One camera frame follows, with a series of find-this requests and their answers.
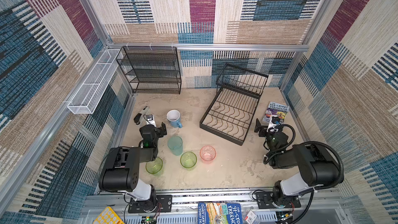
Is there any green plastic cup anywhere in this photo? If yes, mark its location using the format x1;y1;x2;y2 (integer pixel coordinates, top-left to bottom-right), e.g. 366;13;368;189
145;157;163;175
180;151;198;169

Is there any yellow perforated tray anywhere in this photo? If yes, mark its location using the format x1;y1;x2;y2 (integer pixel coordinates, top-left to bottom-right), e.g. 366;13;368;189
93;206;124;224

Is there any black wire dish rack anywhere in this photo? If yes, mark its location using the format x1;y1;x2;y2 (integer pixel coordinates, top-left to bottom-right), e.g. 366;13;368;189
200;63;268;146

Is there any pink translucent plastic cup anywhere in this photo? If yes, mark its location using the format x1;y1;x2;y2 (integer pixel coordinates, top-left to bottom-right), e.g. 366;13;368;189
200;145;217;163

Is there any teal translucent plastic cup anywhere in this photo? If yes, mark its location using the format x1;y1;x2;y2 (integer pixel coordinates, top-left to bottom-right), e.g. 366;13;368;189
167;135;183;156

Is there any treehouse book at front edge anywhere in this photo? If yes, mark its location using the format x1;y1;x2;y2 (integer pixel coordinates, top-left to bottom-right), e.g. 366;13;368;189
198;202;244;224

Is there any black white stapler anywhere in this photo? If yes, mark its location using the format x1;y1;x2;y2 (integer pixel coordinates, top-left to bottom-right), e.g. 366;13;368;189
133;106;149;125

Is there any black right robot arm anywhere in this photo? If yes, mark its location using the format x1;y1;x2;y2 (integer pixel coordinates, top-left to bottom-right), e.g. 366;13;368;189
252;116;344;209

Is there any treehouse paperback book on table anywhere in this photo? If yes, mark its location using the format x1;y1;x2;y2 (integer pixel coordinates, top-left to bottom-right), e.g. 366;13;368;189
262;102;290;123

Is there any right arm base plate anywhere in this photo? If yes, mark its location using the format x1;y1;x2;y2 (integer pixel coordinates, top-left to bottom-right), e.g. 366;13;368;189
252;190;302;209

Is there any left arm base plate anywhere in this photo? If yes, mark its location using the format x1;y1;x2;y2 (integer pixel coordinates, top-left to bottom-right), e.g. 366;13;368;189
127;195;173;214

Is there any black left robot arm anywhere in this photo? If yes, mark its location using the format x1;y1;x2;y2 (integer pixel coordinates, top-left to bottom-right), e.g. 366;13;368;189
98;123;167;213

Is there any black mesh shelf unit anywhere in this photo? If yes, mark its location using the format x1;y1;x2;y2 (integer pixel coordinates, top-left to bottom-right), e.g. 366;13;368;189
116;46;182;94

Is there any white wire wall basket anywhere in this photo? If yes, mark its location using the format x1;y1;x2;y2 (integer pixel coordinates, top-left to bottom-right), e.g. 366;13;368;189
67;49;121;115

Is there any blue white ceramic mug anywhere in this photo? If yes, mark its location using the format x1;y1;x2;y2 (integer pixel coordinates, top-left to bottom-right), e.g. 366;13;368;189
166;110;182;128

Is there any small clear packet with label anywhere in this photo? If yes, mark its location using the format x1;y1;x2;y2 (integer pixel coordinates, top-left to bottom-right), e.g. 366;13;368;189
244;209;260;224

